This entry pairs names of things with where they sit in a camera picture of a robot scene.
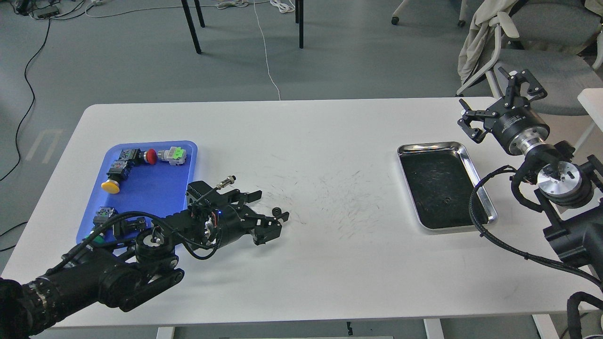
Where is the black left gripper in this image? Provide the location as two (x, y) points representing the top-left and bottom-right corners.
(187, 181), (289, 248)

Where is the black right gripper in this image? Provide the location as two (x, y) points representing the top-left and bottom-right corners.
(458, 67), (551, 156)

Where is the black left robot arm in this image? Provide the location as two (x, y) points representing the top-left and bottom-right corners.
(1, 176), (289, 339)

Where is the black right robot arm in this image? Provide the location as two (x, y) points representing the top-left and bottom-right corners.
(458, 69), (603, 288)

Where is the grey office chair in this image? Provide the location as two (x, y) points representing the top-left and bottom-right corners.
(456, 0), (602, 116)

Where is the metal tray with black mat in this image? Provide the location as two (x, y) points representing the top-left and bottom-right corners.
(398, 141), (481, 233)

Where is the blue plastic tray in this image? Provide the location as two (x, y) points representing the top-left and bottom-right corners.
(75, 141), (198, 244)

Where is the beige jacket on chair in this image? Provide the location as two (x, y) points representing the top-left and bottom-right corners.
(457, 0), (517, 84)

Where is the black table legs background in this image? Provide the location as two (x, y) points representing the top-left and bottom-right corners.
(181, 0), (305, 54)

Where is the grey green switch module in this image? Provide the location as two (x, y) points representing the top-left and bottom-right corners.
(157, 146), (187, 166)

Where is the red push button switch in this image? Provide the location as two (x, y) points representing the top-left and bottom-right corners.
(118, 148), (158, 165)

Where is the yellow push button switch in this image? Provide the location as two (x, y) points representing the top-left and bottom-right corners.
(101, 160), (131, 194)

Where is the white cable on floor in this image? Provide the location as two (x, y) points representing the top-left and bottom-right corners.
(216, 0), (296, 101)

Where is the black cable on floor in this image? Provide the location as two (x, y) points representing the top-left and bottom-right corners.
(0, 19), (51, 181)

